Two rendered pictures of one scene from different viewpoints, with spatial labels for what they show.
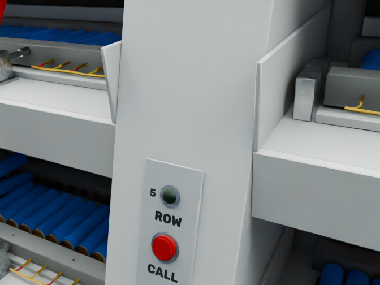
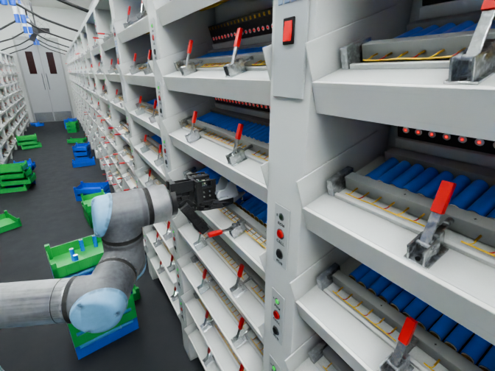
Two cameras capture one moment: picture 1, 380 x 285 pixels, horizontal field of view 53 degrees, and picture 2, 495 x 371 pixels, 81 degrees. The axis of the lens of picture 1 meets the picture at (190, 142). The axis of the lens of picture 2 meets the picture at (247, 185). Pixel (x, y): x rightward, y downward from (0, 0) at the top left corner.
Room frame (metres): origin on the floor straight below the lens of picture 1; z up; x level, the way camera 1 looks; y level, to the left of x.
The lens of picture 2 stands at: (-0.20, -0.19, 1.32)
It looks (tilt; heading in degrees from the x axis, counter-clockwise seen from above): 21 degrees down; 33
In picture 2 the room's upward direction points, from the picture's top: straight up
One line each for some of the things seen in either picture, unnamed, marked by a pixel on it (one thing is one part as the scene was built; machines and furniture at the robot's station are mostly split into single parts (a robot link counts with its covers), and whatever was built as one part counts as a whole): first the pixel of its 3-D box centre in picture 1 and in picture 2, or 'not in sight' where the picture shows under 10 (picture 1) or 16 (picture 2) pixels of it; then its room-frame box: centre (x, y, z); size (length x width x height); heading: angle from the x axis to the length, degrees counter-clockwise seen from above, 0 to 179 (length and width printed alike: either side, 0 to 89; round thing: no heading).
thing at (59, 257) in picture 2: not in sight; (85, 249); (0.39, 1.11, 0.52); 0.30 x 0.20 x 0.08; 163
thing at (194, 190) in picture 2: not in sight; (191, 193); (0.31, 0.30, 1.02); 0.12 x 0.08 x 0.09; 154
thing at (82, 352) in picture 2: not in sight; (103, 325); (0.39, 1.11, 0.04); 0.30 x 0.20 x 0.08; 163
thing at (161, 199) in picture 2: not in sight; (159, 202); (0.23, 0.34, 1.02); 0.10 x 0.05 x 0.09; 64
